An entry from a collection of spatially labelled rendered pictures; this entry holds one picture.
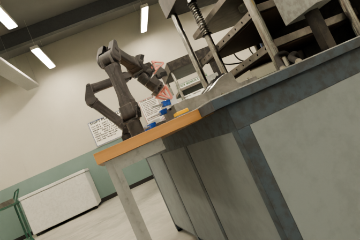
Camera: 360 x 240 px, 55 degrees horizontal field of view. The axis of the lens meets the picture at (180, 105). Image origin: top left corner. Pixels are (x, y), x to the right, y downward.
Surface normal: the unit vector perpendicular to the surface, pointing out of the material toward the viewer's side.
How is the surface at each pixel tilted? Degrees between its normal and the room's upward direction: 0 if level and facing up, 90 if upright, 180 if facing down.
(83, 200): 90
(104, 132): 90
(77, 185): 90
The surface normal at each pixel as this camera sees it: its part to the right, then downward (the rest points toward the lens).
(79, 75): 0.12, -0.14
